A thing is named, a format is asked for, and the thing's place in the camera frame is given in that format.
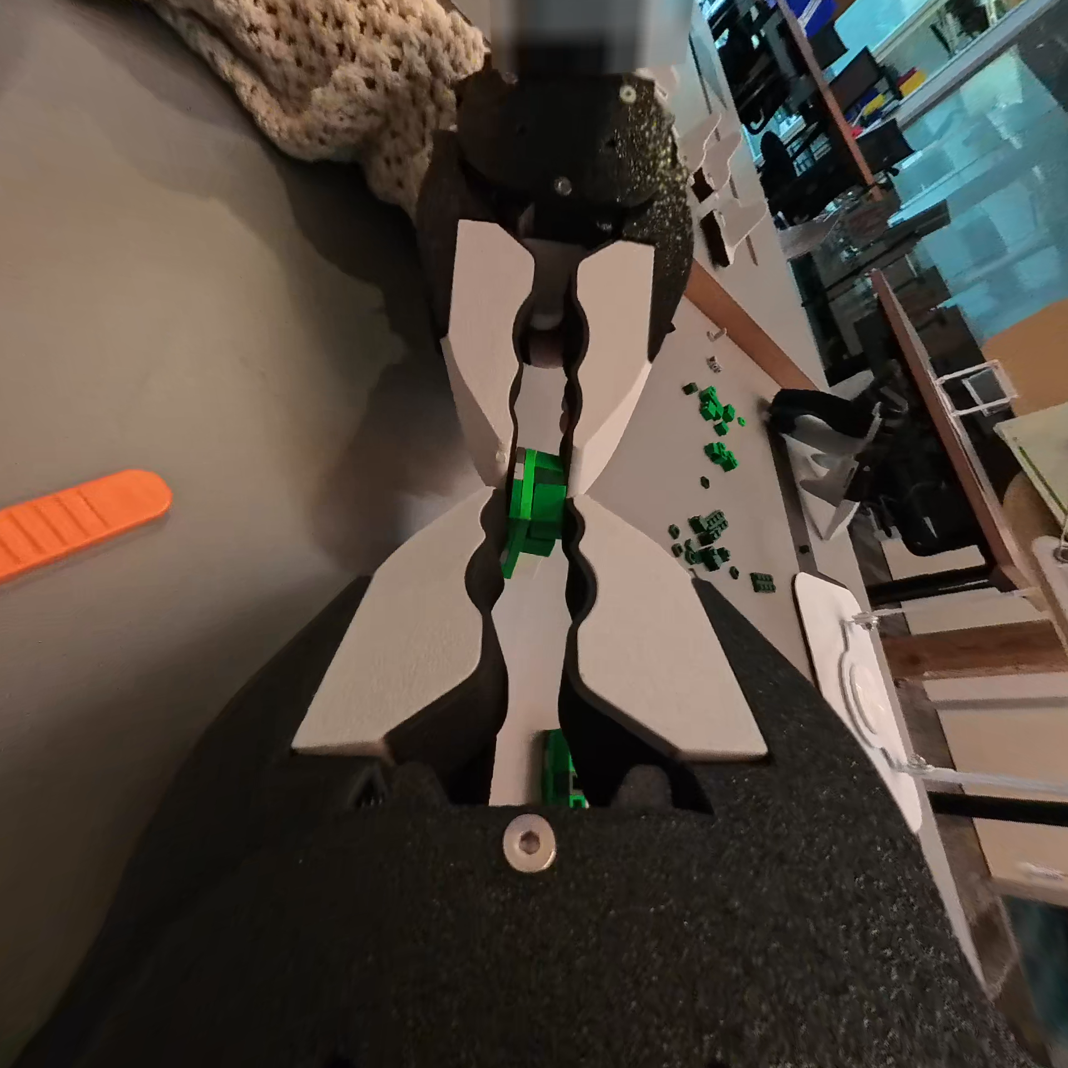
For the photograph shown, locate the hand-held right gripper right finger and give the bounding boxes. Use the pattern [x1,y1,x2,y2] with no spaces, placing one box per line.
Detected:
[559,492,769,764]

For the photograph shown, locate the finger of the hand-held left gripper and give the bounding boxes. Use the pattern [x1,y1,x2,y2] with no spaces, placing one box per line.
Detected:
[439,219,539,485]
[567,239,656,495]

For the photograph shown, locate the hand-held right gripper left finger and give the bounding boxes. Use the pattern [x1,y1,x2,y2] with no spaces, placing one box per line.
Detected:
[292,488,510,764]

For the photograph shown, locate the green lego creeper head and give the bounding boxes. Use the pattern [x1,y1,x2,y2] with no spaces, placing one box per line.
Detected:
[538,728,590,809]

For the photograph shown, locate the green lego assembly white brick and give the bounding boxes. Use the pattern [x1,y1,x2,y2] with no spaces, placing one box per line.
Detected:
[501,449,577,581]

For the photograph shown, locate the person's left forearm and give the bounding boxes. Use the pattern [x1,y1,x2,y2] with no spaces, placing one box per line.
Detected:
[146,0,491,211]

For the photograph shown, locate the scattered bright green lego pieces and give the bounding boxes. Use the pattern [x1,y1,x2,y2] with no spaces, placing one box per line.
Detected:
[683,382,747,473]

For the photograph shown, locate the scattered dark green lego pieces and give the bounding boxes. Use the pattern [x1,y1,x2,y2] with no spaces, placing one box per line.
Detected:
[667,474,741,582]

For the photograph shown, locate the person's left hand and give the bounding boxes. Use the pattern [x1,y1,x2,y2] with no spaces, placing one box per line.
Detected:
[523,327,577,370]

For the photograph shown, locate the book stand with white base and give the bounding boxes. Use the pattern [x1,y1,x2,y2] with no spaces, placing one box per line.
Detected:
[793,534,1068,837]

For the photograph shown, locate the black office chair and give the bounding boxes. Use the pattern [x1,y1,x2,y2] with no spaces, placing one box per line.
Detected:
[868,451,996,562]
[758,133,824,228]

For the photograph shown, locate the spare hand-held gripper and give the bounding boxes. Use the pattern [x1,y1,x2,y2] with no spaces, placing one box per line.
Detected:
[763,388,899,542]

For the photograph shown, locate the orange brick separator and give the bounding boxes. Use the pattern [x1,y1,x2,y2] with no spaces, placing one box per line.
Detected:
[0,469,175,585]

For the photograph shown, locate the tan rounded board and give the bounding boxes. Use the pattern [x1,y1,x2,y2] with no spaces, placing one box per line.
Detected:
[980,304,1068,395]

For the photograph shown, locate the white frame stand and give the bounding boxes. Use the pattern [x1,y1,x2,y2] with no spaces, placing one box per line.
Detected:
[934,360,1021,420]

